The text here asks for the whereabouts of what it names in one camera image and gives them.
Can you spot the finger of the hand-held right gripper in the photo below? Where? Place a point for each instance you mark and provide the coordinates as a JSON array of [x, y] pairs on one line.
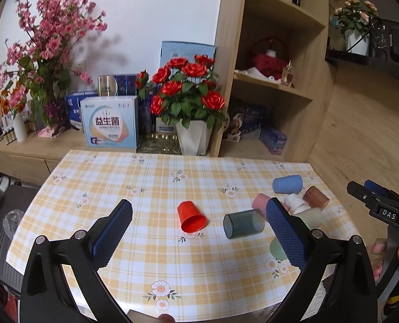
[[376, 187], [359, 193]]

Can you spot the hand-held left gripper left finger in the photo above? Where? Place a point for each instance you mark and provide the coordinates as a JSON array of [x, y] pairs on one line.
[[113, 232]]

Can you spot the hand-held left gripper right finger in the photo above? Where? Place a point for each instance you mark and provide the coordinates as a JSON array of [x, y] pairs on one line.
[[285, 235]]

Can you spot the red plastic cup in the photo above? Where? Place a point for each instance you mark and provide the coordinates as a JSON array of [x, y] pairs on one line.
[[192, 217]]

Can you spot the green plastic cup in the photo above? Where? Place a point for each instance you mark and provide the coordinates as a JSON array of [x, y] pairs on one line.
[[278, 249]]

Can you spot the cream plastic cup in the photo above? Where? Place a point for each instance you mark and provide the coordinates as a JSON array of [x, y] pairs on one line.
[[309, 218]]

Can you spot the white plastic cup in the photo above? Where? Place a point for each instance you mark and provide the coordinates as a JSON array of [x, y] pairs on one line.
[[295, 202]]

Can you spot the pink plastic cup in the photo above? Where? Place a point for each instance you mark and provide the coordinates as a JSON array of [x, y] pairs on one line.
[[260, 204]]

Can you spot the dark grey translucent cup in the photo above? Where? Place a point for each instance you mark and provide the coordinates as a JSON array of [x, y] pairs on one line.
[[243, 223]]

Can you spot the brown translucent cup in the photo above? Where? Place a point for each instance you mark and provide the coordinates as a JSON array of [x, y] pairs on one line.
[[315, 197]]

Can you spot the blue plastic cup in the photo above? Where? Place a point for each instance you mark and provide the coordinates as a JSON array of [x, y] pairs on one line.
[[288, 184]]

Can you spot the person's left hand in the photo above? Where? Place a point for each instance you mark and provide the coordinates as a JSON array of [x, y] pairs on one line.
[[166, 318]]

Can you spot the yellow plaid floral tablecloth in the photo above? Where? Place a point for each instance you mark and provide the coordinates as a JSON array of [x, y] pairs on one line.
[[159, 188]]

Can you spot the wooden shelf unit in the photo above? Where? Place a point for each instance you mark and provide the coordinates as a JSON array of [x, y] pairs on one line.
[[307, 114]]

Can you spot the small purple blue box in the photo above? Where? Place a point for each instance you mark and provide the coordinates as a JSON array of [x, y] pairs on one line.
[[272, 140]]

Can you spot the green gold patterned tray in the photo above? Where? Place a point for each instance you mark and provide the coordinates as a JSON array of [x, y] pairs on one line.
[[156, 144]]

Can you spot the clear plastic bag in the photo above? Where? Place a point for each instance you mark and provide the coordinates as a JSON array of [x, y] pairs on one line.
[[12, 223]]

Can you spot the white box with pastel label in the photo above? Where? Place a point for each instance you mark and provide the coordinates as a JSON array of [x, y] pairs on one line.
[[110, 122]]

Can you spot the wooden sideboard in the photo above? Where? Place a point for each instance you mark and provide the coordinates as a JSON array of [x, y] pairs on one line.
[[31, 156]]

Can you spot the small white blue box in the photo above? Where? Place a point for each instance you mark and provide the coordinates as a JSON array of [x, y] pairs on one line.
[[165, 125]]

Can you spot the blue illustrated tin box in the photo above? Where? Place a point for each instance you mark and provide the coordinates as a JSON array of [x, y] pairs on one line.
[[246, 121]]

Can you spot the white angular flower pot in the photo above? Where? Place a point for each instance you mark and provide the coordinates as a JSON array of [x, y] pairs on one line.
[[193, 138]]

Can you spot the white and blue box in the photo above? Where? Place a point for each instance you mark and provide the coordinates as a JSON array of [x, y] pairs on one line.
[[74, 107]]

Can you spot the purple artificial flowers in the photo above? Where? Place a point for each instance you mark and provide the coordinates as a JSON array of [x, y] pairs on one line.
[[54, 111]]

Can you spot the black television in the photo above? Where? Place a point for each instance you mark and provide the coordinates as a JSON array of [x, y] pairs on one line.
[[393, 50]]

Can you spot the slim white vase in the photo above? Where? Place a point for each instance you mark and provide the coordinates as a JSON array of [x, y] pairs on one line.
[[20, 129]]

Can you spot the glass perfume bottle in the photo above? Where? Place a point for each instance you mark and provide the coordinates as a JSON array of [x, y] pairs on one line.
[[288, 73]]

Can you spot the white square flower pot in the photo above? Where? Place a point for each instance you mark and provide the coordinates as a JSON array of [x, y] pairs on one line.
[[357, 43]]

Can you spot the dark blue box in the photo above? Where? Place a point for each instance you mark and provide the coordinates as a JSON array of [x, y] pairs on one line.
[[128, 84]]

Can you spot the row of small bottles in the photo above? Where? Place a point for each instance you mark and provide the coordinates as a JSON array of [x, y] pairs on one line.
[[4, 131]]

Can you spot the basket with red cloth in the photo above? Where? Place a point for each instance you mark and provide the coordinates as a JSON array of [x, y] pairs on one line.
[[268, 61]]

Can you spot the white cloth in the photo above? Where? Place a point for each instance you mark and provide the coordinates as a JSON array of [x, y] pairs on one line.
[[253, 73]]

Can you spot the red artificial rose plant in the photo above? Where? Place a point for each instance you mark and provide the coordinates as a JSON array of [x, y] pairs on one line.
[[186, 87]]

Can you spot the pink artificial rose plant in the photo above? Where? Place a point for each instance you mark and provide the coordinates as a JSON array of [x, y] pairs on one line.
[[356, 13]]

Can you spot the large light blue box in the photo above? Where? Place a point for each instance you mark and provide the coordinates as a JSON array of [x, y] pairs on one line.
[[175, 52]]

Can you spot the pink artificial blossom branches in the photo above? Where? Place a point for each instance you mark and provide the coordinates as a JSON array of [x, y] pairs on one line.
[[47, 40]]

